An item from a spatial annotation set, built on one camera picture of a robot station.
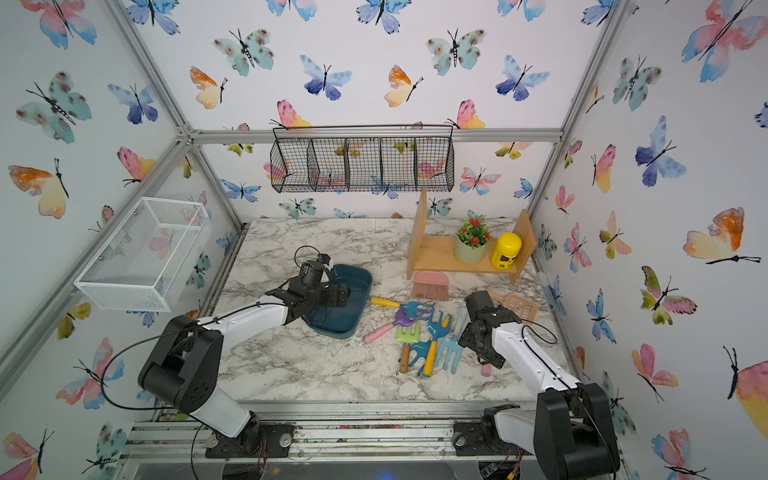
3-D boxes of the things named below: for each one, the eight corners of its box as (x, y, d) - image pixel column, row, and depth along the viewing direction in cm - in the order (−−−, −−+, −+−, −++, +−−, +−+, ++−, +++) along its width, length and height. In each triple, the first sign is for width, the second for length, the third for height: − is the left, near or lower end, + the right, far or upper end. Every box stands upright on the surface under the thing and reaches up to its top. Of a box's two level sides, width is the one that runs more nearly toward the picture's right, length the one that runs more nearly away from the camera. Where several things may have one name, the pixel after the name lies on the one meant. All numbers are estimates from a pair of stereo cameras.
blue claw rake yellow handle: (404, 367, 87) (404, 363, 85) (430, 313, 98) (431, 309, 95) (428, 380, 85) (429, 376, 82) (452, 323, 96) (454, 319, 93)
